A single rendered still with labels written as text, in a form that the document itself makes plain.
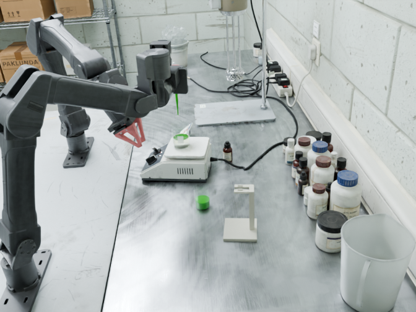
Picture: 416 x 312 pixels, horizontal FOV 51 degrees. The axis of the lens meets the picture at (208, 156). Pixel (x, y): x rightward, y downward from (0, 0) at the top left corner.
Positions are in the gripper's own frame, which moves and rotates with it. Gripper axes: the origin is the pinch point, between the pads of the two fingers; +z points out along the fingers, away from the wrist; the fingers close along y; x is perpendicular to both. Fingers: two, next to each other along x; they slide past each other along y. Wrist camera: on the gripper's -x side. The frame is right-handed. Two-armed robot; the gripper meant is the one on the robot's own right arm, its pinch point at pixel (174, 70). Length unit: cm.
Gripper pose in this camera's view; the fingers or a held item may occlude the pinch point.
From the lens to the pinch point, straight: 119.1
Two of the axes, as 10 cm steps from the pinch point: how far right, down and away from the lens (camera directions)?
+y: -9.9, -0.3, 1.4
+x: 0.4, 8.8, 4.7
